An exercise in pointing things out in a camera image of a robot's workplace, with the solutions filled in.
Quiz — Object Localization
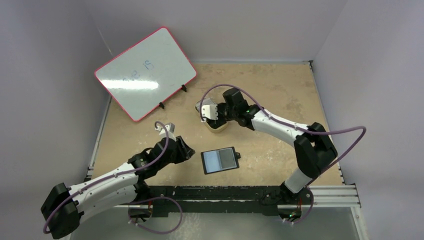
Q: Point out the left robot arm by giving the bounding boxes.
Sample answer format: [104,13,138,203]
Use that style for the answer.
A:
[41,136,195,240]

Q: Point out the black leather card holder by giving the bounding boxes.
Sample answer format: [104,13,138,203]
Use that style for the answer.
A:
[200,146,241,175]

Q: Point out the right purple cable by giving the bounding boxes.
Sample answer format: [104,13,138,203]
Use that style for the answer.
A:
[198,84,367,176]

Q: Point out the stack of credit cards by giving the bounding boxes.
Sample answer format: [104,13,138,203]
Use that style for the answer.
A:
[194,100,201,114]

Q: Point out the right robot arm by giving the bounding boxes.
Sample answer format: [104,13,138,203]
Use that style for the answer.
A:
[217,88,338,204]

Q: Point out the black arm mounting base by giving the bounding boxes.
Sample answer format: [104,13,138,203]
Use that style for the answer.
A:
[125,181,315,221]

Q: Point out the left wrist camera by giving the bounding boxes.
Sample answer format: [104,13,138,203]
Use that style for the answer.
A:
[156,123,176,140]

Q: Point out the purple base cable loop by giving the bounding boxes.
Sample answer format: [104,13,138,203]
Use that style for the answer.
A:
[127,194,184,235]

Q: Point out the pink framed whiteboard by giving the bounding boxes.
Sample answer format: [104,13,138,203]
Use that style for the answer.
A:
[94,26,197,122]

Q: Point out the beige plastic tray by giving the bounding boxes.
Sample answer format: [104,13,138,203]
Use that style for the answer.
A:
[205,122,229,134]

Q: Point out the dark credit card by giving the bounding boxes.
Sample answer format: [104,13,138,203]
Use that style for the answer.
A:
[219,148,237,169]

